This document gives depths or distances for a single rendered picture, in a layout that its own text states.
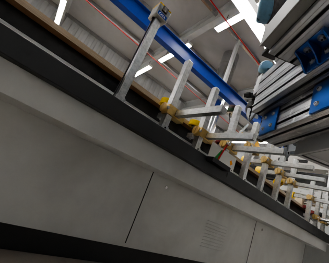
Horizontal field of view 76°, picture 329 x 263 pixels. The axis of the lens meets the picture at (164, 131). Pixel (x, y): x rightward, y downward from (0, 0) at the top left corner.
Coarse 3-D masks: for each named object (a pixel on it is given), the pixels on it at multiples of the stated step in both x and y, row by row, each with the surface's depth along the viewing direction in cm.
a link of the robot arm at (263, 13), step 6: (264, 0) 76; (270, 0) 75; (276, 0) 74; (282, 0) 73; (258, 6) 78; (264, 6) 76; (270, 6) 75; (276, 6) 75; (258, 12) 78; (264, 12) 77; (270, 12) 76; (276, 12) 75; (258, 18) 80; (264, 18) 79; (270, 18) 78; (264, 24) 82
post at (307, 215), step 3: (312, 183) 220; (309, 189) 219; (312, 189) 217; (309, 192) 218; (312, 192) 216; (309, 201) 214; (309, 204) 213; (306, 207) 214; (309, 207) 212; (306, 210) 213; (309, 210) 211; (306, 213) 212; (309, 213) 210; (306, 216) 211; (309, 216) 210; (306, 219) 209
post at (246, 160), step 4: (256, 124) 153; (252, 128) 153; (256, 128) 151; (252, 132) 152; (256, 132) 151; (244, 156) 148; (248, 156) 145; (244, 160) 146; (248, 160) 145; (244, 164) 144; (248, 164) 145; (244, 168) 143; (248, 168) 145; (240, 172) 144; (244, 172) 142; (244, 176) 142
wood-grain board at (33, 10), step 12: (12, 0) 80; (24, 0) 82; (24, 12) 85; (36, 12) 84; (48, 24) 87; (60, 36) 92; (72, 36) 92; (84, 48) 95; (96, 60) 99; (108, 72) 106; (120, 72) 106; (132, 84) 110; (144, 96) 117; (300, 204) 239
